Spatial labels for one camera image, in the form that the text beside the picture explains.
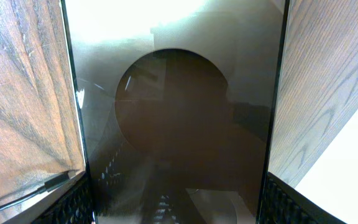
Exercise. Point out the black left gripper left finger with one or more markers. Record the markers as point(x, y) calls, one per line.
point(73, 207)

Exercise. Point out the smartphone with bronze back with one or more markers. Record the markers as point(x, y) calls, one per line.
point(177, 103)

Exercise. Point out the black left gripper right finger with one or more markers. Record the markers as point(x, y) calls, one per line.
point(282, 204)

